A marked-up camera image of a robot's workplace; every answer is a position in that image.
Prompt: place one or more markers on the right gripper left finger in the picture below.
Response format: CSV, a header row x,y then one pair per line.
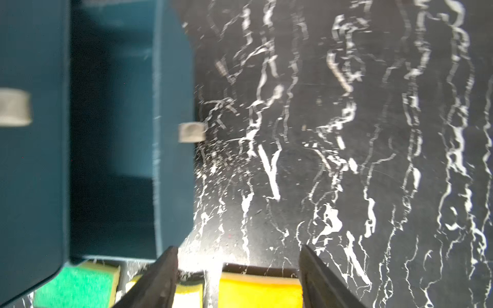
x,y
157,286

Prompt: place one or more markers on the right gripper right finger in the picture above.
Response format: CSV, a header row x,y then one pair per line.
x,y
320,286

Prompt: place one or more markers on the yellow green sponge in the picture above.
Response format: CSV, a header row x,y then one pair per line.
x,y
189,290

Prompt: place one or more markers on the green beige sponge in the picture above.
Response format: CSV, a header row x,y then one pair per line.
x,y
87,285

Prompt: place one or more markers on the orange sponge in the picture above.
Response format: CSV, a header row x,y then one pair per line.
x,y
243,290

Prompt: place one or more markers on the teal drawer cabinet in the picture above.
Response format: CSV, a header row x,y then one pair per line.
x,y
34,153

